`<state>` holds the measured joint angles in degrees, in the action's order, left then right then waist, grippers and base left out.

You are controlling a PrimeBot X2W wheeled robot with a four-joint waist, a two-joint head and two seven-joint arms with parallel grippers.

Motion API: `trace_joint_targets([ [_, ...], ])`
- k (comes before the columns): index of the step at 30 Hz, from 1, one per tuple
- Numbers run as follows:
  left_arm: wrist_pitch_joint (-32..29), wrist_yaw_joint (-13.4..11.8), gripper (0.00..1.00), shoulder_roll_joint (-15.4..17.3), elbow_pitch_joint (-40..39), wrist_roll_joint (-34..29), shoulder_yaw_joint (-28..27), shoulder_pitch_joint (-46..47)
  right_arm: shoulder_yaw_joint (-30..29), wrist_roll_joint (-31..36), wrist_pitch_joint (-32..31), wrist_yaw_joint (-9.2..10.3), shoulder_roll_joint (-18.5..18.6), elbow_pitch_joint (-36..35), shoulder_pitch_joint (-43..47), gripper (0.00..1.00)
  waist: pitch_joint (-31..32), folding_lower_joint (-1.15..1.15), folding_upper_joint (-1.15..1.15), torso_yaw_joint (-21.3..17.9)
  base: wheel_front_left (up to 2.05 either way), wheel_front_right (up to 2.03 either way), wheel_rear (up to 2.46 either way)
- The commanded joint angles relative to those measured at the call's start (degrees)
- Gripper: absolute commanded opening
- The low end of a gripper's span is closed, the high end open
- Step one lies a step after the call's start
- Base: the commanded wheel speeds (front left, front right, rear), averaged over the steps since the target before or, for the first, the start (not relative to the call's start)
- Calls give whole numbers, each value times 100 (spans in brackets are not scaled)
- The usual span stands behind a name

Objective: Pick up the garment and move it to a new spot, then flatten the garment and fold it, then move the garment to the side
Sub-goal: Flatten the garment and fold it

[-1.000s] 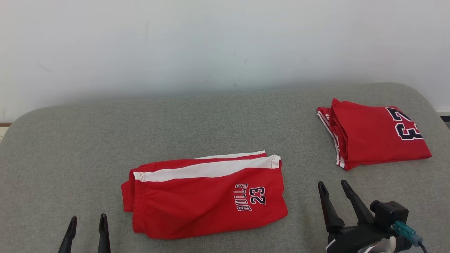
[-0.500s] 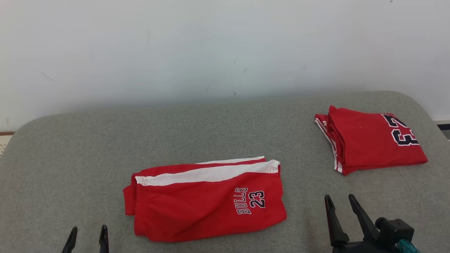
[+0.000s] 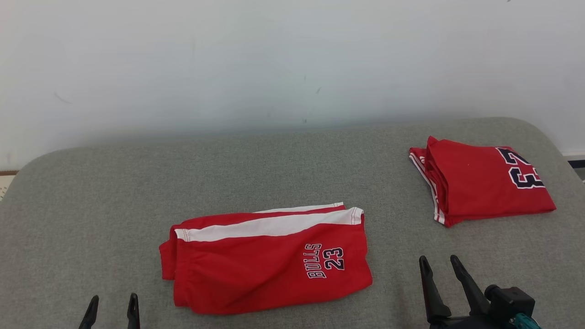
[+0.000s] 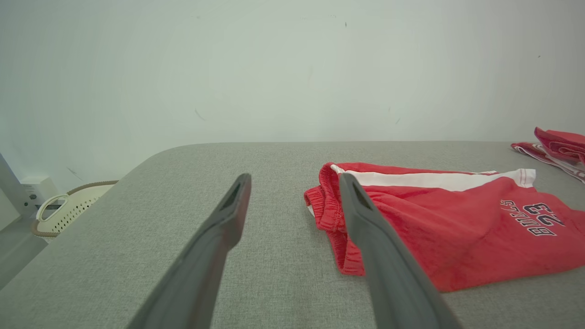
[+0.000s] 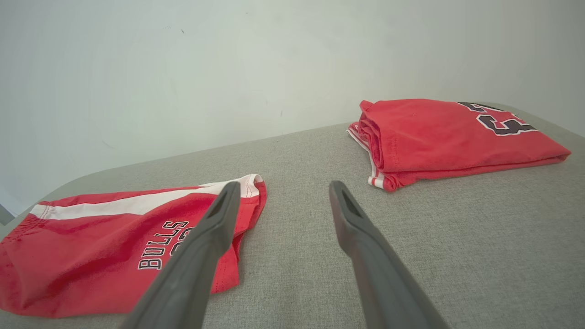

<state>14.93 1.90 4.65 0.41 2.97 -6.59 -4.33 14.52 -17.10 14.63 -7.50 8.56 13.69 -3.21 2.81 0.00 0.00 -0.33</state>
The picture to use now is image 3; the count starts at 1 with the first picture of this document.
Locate red basketball jersey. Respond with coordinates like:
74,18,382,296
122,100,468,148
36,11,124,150
409,136,557,228

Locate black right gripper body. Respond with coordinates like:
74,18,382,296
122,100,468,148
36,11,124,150
428,313,500,329

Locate teal right camera connector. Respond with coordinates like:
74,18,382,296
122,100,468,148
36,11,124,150
512,314,542,329

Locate red shorts with white stripe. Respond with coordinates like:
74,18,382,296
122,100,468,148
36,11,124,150
159,202,373,316

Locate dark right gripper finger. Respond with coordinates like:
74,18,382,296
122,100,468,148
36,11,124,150
450,255,491,316
418,255,452,323

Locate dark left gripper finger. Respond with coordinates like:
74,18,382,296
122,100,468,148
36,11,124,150
78,295,100,329
127,292,141,329

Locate grey fabric sofa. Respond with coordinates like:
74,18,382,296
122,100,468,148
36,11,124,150
0,117,585,329

